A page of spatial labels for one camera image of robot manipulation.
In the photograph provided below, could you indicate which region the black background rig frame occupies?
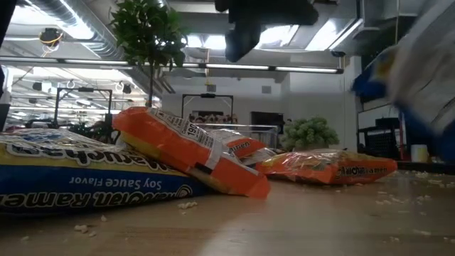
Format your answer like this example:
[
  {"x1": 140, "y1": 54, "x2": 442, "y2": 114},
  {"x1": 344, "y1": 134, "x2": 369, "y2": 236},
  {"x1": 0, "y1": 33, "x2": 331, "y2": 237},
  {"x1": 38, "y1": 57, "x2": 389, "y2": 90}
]
[{"x1": 181, "y1": 93, "x2": 235, "y2": 120}]

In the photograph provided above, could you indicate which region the blue Maruchan noodle packet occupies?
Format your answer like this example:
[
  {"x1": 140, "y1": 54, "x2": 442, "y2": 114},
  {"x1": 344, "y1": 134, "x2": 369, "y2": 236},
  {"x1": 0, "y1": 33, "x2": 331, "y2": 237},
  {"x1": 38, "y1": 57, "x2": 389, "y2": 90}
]
[
  {"x1": 0, "y1": 127, "x2": 211, "y2": 217},
  {"x1": 350, "y1": 0, "x2": 455, "y2": 163}
]

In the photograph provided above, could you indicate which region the black shelf cart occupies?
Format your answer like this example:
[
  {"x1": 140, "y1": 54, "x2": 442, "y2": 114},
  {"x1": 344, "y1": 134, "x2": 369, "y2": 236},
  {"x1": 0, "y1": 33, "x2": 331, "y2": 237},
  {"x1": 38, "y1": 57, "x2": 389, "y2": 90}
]
[{"x1": 357, "y1": 117, "x2": 405, "y2": 161}]

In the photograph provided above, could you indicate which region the leafy plant in white pot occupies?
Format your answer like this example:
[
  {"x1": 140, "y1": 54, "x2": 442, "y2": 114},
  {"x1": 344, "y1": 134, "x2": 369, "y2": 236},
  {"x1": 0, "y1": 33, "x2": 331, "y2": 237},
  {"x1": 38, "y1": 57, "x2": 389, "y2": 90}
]
[{"x1": 109, "y1": 0, "x2": 189, "y2": 108}]

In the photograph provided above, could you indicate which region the black monitor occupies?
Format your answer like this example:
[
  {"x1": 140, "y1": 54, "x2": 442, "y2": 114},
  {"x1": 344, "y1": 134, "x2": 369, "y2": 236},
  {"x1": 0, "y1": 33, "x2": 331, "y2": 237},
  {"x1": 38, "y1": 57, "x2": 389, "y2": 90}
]
[{"x1": 250, "y1": 111, "x2": 285, "y2": 135}]

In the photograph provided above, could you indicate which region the small pale green succulent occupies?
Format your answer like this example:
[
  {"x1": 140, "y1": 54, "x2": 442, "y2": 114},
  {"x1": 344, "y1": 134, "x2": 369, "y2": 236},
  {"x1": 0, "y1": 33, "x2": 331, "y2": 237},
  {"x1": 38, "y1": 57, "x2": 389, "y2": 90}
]
[{"x1": 280, "y1": 116, "x2": 341, "y2": 152}]

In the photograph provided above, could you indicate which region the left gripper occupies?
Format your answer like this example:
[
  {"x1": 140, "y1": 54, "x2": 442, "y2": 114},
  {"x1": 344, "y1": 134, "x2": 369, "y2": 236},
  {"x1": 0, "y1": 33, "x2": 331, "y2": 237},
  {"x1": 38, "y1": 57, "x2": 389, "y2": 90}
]
[{"x1": 215, "y1": 0, "x2": 320, "y2": 63}]

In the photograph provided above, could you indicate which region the white cylinder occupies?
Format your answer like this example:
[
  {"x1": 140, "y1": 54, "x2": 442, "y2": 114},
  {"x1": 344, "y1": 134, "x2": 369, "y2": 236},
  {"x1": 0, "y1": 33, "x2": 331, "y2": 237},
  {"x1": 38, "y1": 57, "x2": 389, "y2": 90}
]
[{"x1": 411, "y1": 144, "x2": 430, "y2": 164}]

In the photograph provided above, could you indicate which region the yellow black hanging reel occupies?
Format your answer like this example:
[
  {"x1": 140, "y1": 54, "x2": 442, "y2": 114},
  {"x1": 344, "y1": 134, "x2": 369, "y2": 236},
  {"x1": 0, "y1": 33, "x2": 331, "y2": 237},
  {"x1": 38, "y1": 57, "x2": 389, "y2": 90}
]
[{"x1": 38, "y1": 27, "x2": 65, "y2": 49}]

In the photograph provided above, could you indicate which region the long ceiling light bar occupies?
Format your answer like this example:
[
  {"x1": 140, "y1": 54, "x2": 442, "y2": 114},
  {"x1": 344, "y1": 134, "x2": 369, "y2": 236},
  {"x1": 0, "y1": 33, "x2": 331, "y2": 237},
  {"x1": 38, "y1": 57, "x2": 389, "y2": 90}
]
[{"x1": 0, "y1": 55, "x2": 345, "y2": 75}]

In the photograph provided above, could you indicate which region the orange Maruchan noodle packet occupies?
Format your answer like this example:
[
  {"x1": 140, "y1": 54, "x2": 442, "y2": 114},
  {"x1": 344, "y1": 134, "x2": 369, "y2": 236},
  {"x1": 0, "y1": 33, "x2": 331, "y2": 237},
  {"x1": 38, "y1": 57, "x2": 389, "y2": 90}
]
[
  {"x1": 112, "y1": 105, "x2": 272, "y2": 199},
  {"x1": 255, "y1": 148, "x2": 398, "y2": 186},
  {"x1": 209, "y1": 128, "x2": 277, "y2": 167}
]

